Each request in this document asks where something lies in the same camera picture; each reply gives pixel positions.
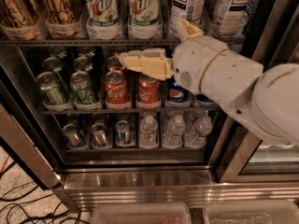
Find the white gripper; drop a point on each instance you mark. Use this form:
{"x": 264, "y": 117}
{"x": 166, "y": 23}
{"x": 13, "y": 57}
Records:
{"x": 192, "y": 61}

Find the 7up can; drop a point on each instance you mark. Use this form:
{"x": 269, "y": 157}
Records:
{"x": 103, "y": 13}
{"x": 144, "y": 12}

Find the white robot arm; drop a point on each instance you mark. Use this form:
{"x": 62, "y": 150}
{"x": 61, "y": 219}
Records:
{"x": 264, "y": 102}

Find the front left Pepsi can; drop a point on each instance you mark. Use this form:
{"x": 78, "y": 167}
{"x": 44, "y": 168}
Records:
{"x": 175, "y": 93}

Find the pepsi can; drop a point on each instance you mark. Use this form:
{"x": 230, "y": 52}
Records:
{"x": 202, "y": 98}
{"x": 175, "y": 93}

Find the front right Coca-Cola can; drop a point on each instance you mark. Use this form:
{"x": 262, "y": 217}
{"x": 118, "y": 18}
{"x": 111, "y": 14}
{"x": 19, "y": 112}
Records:
{"x": 148, "y": 90}

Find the front right Pepsi can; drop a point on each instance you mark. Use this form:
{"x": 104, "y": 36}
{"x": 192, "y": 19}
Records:
{"x": 202, "y": 98}

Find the second row left Coca-Cola can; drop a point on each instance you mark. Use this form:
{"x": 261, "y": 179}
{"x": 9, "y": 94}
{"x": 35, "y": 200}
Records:
{"x": 113, "y": 63}

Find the front left Coca-Cola can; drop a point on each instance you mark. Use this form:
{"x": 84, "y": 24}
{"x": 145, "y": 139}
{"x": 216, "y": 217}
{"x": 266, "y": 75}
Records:
{"x": 116, "y": 87}

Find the second row right green can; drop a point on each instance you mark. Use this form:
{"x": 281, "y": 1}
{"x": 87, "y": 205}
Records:
{"x": 83, "y": 63}

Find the second row green can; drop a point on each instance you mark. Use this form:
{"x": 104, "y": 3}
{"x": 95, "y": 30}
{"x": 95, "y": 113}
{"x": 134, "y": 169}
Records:
{"x": 83, "y": 63}
{"x": 55, "y": 65}

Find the right Red Bull can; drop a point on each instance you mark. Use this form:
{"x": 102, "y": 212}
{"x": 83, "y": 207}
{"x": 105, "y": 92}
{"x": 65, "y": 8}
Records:
{"x": 123, "y": 132}

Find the red bull can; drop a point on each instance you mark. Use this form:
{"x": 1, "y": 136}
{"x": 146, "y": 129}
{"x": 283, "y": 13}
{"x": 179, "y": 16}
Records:
{"x": 73, "y": 136}
{"x": 99, "y": 135}
{"x": 123, "y": 132}

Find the gold can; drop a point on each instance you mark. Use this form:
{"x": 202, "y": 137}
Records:
{"x": 16, "y": 14}
{"x": 63, "y": 16}

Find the middle Red Bull can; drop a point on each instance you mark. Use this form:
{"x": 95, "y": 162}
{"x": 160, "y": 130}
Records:
{"x": 99, "y": 135}

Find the second row left green can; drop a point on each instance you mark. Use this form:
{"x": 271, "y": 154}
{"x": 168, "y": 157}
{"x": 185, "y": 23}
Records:
{"x": 55, "y": 65}

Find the front left green can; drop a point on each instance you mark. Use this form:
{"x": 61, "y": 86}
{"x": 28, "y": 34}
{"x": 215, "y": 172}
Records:
{"x": 52, "y": 89}

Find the left Red Bull can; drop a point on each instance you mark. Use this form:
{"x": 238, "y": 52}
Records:
{"x": 73, "y": 136}

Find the cans in right fridge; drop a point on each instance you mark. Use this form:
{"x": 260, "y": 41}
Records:
{"x": 265, "y": 145}

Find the far left gold can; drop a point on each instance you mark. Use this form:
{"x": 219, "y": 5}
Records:
{"x": 16, "y": 14}

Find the open fridge door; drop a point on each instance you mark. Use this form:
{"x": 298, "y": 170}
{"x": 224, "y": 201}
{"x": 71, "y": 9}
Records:
{"x": 18, "y": 144}

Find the left Teas Tea bottle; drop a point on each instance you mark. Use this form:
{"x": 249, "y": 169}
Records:
{"x": 190, "y": 10}

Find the teas tea bottle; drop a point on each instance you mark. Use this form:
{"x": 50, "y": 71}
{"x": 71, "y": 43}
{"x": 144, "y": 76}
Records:
{"x": 190, "y": 10}
{"x": 227, "y": 16}

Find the right Teas Tea bottle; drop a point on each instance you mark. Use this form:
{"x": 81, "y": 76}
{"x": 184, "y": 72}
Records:
{"x": 227, "y": 16}

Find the right water bottle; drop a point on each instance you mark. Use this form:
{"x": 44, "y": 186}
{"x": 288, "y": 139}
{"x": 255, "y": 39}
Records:
{"x": 201, "y": 129}

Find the water bottle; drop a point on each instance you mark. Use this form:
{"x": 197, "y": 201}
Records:
{"x": 173, "y": 132}
{"x": 148, "y": 132}
{"x": 201, "y": 129}

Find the middle water bottle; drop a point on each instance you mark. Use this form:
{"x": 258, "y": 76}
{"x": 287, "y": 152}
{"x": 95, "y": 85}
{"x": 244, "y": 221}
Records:
{"x": 173, "y": 132}

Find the left water bottle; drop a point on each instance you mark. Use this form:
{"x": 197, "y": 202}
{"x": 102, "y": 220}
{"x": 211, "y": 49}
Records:
{"x": 148, "y": 132}

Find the right clear plastic bin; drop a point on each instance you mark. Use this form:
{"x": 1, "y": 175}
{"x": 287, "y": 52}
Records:
{"x": 252, "y": 212}

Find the clear plastic bin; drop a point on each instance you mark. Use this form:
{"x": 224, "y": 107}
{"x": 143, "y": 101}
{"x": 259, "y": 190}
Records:
{"x": 252, "y": 212}
{"x": 141, "y": 213}

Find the left clear plastic bin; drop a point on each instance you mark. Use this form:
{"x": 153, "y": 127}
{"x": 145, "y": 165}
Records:
{"x": 141, "y": 213}

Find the middle wire shelf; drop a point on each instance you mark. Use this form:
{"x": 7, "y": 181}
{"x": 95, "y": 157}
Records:
{"x": 128, "y": 110}

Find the wire shelf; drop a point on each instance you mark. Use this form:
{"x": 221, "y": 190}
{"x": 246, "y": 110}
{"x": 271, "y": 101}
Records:
{"x": 128, "y": 110}
{"x": 89, "y": 42}

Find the top wire shelf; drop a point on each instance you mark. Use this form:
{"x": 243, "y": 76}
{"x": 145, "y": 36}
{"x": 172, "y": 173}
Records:
{"x": 89, "y": 42}

